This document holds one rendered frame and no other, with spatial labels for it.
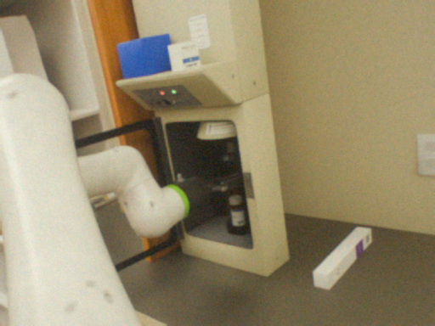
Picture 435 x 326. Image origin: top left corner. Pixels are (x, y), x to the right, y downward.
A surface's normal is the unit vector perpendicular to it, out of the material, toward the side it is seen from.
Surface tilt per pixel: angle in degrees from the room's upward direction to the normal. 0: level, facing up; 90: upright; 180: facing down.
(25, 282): 39
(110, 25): 90
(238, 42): 90
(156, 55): 90
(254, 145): 90
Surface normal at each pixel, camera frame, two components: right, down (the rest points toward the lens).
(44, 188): 0.07, -0.70
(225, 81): 0.67, 0.10
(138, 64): -0.72, 0.34
